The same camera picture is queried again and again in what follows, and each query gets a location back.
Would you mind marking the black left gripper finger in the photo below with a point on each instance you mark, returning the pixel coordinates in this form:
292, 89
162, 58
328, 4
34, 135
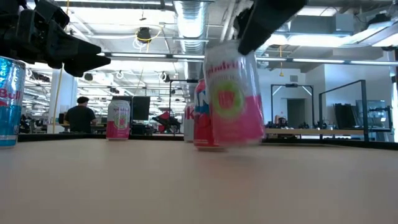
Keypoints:
84, 67
68, 49

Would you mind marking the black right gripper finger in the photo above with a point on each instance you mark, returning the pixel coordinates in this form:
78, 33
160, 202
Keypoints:
264, 21
240, 21

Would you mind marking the blue silver Red Bull can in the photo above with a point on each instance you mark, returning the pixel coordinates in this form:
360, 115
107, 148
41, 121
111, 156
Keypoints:
11, 102

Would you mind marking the red Fanta can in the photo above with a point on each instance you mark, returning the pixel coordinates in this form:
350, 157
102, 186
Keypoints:
200, 124

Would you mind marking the silver Diet Coke can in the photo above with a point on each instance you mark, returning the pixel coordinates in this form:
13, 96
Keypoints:
188, 121

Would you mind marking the person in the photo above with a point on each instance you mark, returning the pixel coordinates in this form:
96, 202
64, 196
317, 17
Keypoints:
80, 118

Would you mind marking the long ceiling light bar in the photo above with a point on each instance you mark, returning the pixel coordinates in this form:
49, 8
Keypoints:
140, 55

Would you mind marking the red black machine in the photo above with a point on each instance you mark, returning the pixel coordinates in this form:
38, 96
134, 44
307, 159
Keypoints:
164, 118

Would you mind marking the black panel stack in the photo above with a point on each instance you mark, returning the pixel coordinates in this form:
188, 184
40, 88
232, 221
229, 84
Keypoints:
345, 115

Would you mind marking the silver round ceiling duct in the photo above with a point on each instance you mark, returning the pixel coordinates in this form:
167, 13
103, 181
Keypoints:
191, 25

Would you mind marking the grey rectangular ceiling duct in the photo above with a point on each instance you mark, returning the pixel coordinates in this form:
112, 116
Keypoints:
314, 23

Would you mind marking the black overhead camera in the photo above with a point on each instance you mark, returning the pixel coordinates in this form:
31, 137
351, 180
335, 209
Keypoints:
144, 34

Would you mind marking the black background door frame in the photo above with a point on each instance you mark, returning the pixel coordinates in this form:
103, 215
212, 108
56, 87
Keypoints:
292, 85

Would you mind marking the black aluminium table frame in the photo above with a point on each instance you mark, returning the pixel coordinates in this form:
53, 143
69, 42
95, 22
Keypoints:
62, 137

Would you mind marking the wooden shelf with black frame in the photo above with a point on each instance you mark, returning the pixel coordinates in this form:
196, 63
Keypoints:
311, 131

